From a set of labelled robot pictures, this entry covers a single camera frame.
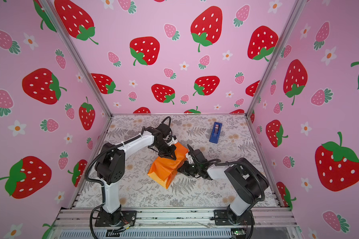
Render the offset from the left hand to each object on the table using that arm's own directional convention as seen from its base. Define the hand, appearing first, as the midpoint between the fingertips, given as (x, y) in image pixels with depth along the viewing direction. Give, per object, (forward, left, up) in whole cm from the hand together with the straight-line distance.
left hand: (177, 159), depth 88 cm
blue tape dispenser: (+22, -27, -2) cm, 35 cm away
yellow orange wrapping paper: (-7, +8, 0) cm, 10 cm away
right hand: (-7, +1, -3) cm, 8 cm away
